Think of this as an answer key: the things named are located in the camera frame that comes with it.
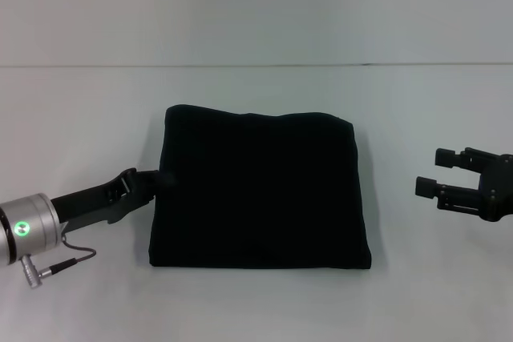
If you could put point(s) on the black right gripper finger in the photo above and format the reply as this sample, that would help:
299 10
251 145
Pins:
445 194
461 159

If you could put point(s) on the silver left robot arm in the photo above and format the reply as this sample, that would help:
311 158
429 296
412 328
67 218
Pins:
28 230

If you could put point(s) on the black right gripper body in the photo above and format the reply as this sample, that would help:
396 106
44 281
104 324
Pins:
497 187

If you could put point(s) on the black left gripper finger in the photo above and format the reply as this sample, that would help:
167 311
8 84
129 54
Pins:
154 179

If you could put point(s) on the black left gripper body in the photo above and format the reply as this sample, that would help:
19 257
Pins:
100 199

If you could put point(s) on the black shirt with FREE print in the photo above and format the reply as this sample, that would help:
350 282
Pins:
260 186

